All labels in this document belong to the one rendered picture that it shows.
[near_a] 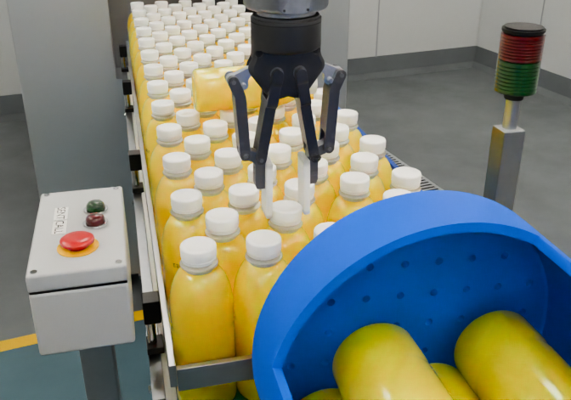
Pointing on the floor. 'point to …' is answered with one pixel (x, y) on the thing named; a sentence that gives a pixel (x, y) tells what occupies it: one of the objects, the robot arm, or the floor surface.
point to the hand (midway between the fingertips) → (285, 186)
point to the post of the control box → (100, 373)
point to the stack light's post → (504, 165)
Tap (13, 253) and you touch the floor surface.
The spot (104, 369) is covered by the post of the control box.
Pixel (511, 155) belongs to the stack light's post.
